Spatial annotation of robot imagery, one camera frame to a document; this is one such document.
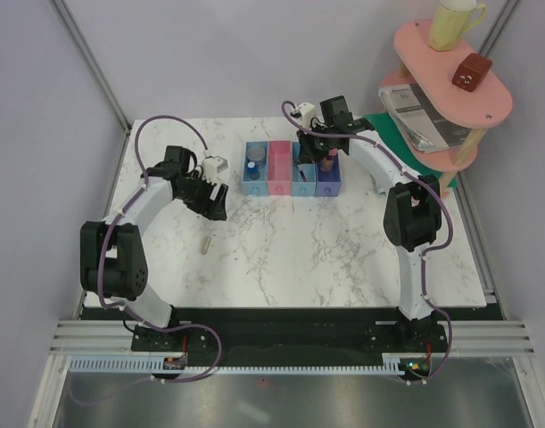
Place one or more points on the light blue bin middle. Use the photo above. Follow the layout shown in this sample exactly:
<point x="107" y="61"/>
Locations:
<point x="300" y="188"/>

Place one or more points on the pink bin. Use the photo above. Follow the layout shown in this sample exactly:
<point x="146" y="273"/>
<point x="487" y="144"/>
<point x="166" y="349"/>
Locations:
<point x="280" y="165"/>

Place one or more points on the dark red cube toy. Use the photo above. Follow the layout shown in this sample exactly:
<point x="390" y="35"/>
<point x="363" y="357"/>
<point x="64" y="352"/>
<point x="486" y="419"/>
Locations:
<point x="471" y="72"/>

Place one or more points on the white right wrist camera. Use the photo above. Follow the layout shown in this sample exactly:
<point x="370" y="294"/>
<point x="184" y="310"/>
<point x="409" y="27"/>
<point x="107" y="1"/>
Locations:
<point x="305" y="113"/>

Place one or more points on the yellow mug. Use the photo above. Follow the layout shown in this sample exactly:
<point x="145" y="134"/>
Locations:
<point x="452" y="20"/>

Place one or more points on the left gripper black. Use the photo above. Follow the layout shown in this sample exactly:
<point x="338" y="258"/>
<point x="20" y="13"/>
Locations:
<point x="214" y="209"/>

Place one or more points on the blue cap glue bottle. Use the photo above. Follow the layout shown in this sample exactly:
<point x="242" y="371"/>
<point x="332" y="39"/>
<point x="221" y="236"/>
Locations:
<point x="253" y="170"/>

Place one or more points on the pink two-tier shelf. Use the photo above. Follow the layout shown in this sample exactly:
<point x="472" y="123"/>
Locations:
<point x="485" y="108"/>

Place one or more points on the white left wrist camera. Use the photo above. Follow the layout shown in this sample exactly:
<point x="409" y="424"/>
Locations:
<point x="214" y="168"/>

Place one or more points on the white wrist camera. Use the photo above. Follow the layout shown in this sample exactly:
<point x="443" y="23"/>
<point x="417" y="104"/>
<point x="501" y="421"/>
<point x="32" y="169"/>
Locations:
<point x="305" y="113"/>
<point x="214" y="168"/>

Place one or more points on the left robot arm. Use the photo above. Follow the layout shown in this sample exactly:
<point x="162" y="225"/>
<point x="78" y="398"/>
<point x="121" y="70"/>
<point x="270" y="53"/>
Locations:
<point x="113" y="265"/>

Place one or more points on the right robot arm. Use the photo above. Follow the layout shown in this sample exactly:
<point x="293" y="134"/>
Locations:
<point x="412" y="213"/>

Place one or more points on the green cutting mat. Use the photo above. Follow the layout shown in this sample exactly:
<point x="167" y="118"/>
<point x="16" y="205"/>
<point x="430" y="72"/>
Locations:
<point x="392" y="137"/>

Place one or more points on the red pen clear cap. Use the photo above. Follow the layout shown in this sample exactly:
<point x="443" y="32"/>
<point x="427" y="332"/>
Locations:
<point x="301" y="172"/>

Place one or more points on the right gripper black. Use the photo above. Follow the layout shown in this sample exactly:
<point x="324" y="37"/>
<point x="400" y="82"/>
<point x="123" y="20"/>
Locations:
<point x="308" y="154"/>

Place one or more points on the purple blue bin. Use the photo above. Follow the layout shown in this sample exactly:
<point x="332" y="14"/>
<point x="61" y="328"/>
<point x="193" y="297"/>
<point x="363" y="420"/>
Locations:
<point x="329" y="183"/>

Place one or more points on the light blue bin left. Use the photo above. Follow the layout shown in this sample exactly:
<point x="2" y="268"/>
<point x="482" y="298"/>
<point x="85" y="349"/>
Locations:
<point x="255" y="187"/>

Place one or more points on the clear tub of paper clips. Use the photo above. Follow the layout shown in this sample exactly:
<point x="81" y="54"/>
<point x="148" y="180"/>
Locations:
<point x="256" y="156"/>

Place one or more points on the white cable duct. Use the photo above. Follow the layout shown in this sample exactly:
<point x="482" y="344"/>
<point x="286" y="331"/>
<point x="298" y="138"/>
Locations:
<point x="157" y="365"/>

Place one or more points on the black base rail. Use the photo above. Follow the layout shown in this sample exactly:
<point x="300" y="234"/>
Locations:
<point x="282" y="336"/>

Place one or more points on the light blue bin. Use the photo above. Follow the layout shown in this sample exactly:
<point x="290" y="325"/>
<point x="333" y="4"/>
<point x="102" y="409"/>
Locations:
<point x="300" y="188"/>
<point x="255" y="187"/>

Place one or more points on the pink cap brown bottle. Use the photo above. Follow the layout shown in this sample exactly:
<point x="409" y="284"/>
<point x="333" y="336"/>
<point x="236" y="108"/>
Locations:
<point x="327" y="163"/>

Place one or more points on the beige chalk stick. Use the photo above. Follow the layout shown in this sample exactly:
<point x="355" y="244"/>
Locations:
<point x="206" y="245"/>

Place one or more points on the folded newspaper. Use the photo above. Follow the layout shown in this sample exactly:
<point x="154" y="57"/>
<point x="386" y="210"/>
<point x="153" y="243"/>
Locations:
<point x="427" y="130"/>

